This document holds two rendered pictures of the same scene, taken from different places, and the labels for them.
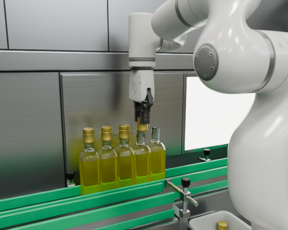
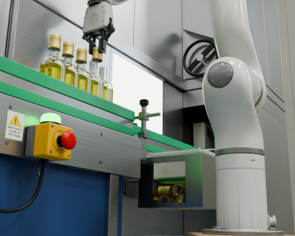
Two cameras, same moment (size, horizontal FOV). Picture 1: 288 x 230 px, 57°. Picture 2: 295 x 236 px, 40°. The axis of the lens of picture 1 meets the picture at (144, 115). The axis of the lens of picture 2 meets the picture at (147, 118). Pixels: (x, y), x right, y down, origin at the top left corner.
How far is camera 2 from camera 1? 0.94 m
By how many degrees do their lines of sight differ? 41
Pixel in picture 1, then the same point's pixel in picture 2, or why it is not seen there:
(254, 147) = not seen: outside the picture
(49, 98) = not seen: outside the picture
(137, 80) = (100, 9)
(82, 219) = (72, 91)
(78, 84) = (31, 9)
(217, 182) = (151, 145)
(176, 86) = (105, 56)
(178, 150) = not seen: hidden behind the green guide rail
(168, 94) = not seen: hidden behind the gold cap
